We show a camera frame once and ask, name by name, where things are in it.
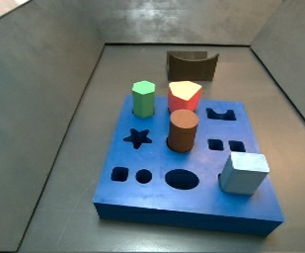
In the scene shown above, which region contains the red pentagonal foam prism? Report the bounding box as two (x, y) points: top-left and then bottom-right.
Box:
(167, 81), (202, 112)

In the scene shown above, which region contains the light blue foam cuboid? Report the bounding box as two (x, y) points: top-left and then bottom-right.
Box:
(219, 151), (270, 196)

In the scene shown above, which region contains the green hexagonal foam prism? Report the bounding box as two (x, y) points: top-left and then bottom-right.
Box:
(132, 80), (154, 118)

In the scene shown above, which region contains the brown foam cylinder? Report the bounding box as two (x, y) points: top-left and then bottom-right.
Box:
(166, 109), (199, 152)

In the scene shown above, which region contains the blue foam shape board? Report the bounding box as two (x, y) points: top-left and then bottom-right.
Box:
(92, 97), (283, 236)

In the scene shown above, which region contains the dark arch-shaped foam block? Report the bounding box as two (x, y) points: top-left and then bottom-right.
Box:
(166, 50), (219, 81)

